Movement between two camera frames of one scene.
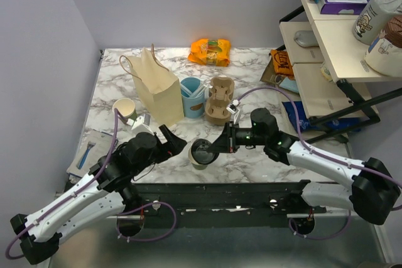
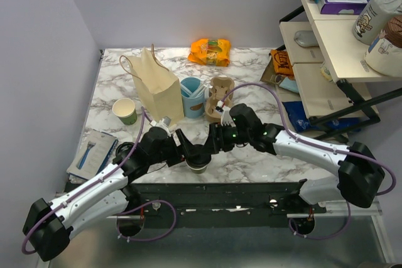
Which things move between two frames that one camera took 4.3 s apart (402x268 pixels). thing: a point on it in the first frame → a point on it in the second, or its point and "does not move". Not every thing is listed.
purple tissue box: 343,4 does not move
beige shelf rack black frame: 328,62 does not move
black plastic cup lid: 199,150 does not move
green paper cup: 197,166 → 200,170
